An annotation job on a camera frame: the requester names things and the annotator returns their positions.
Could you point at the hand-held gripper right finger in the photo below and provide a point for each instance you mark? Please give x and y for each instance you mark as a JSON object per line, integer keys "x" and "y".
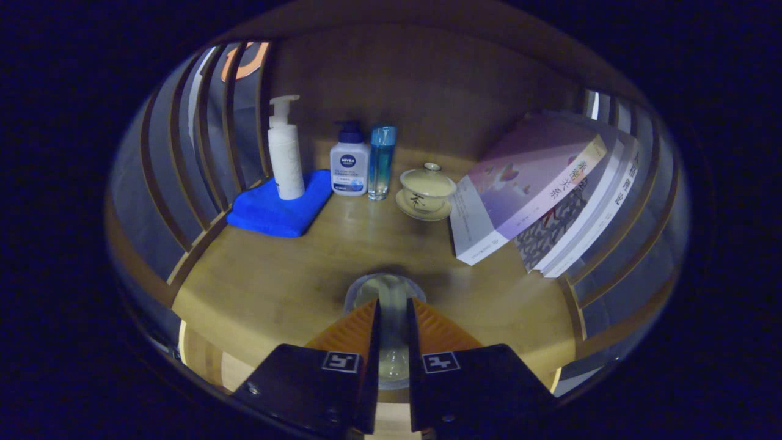
{"x": 418, "y": 385}

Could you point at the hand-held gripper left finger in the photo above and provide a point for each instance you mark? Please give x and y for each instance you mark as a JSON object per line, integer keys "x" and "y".
{"x": 369, "y": 379}

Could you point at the pale green teapot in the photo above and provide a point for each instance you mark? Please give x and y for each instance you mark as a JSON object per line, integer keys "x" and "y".
{"x": 394, "y": 305}

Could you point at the wooden countertop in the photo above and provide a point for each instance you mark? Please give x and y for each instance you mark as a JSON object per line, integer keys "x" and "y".
{"x": 275, "y": 281}

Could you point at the wooden cabinet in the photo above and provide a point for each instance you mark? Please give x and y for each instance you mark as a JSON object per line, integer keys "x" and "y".
{"x": 415, "y": 79}

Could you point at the blue folded cloth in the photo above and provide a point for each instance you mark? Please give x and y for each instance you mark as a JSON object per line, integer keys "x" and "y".
{"x": 269, "y": 214}

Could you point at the cream lidded tea cup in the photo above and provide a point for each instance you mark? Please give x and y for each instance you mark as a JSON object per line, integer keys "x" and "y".
{"x": 426, "y": 189}

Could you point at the black patterned book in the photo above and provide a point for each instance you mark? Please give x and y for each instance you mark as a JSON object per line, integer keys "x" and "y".
{"x": 550, "y": 235}

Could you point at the white lotion bottle blue cap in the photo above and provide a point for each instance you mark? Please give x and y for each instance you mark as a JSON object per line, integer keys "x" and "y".
{"x": 349, "y": 165}

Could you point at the blue glass bottle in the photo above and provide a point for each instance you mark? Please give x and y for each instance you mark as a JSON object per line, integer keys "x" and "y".
{"x": 382, "y": 162}

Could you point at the purple and white book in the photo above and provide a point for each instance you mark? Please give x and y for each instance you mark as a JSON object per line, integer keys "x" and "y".
{"x": 525, "y": 177}

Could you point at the white pump bottle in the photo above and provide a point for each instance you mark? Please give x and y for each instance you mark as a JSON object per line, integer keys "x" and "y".
{"x": 286, "y": 159}

